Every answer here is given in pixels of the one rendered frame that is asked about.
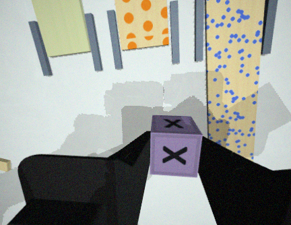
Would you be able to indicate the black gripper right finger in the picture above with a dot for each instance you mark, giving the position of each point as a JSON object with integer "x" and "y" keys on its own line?
{"x": 241, "y": 192}

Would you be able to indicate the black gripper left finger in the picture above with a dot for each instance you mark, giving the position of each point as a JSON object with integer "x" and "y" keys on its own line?
{"x": 117, "y": 182}

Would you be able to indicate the purple cube with black x marks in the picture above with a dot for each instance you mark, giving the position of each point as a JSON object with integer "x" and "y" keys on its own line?
{"x": 175, "y": 145}

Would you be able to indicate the pale yellow flat strip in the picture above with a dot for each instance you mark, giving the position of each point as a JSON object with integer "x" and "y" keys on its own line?
{"x": 63, "y": 26}

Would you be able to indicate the yellow strip with orange dots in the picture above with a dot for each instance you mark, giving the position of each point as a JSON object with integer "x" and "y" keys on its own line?
{"x": 142, "y": 23}

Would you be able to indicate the tan flat block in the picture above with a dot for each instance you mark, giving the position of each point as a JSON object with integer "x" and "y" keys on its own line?
{"x": 5, "y": 165}

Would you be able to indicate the pale yellow strip with blue dots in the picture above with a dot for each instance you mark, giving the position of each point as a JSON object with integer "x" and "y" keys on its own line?
{"x": 233, "y": 40}

